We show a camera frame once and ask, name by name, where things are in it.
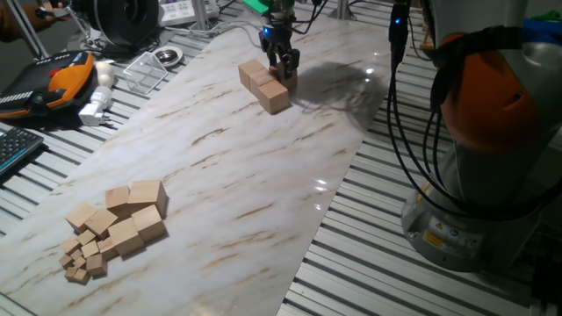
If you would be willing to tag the white plug adapter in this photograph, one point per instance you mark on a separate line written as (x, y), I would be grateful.
(98, 98)

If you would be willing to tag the orange black teach pendant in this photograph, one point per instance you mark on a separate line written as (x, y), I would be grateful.
(66, 81)

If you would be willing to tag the small wooden cube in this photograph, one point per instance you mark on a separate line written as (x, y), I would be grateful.
(70, 244)
(90, 249)
(107, 248)
(86, 237)
(96, 264)

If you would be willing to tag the large wooden cube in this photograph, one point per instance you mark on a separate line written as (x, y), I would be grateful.
(273, 96)
(115, 199)
(290, 84)
(262, 78)
(147, 195)
(249, 70)

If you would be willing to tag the white power strip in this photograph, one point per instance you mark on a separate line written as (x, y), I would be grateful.
(175, 11)

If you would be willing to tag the black handheld controller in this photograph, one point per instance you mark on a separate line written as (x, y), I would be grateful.
(55, 5)

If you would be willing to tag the white egg shaped object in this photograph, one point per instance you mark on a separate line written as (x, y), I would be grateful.
(105, 72)

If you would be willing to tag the clear plastic box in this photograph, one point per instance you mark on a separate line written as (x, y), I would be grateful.
(147, 70)

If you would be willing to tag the medium wooden cube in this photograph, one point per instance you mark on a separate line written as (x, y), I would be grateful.
(149, 223)
(126, 237)
(101, 221)
(81, 216)

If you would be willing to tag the green cloth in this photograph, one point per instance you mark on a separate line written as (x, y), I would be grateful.
(549, 16)

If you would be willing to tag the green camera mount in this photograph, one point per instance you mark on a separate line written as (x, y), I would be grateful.
(257, 5)

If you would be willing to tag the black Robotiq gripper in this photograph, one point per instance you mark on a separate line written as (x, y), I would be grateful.
(276, 36)

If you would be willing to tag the blue bag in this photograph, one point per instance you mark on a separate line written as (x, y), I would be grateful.
(544, 28)

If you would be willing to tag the person left hand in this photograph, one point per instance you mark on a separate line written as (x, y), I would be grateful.
(50, 14)

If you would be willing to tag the marble pattern board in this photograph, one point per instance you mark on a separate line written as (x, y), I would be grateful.
(263, 241)

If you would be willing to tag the person left forearm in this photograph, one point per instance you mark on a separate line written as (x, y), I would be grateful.
(17, 24)

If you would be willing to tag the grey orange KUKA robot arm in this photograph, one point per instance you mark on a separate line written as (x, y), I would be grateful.
(496, 109)

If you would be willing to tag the wooden rack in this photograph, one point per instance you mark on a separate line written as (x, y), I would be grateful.
(426, 39)

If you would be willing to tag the black filament spool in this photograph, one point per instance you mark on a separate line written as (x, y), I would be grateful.
(127, 22)

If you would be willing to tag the black computer keyboard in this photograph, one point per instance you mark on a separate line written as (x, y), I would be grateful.
(15, 147)

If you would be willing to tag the aluminium frame post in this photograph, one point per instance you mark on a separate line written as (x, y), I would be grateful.
(200, 13)
(342, 9)
(24, 28)

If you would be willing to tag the tiny wooden cube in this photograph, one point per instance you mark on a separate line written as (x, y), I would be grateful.
(70, 273)
(80, 262)
(81, 276)
(77, 253)
(66, 260)

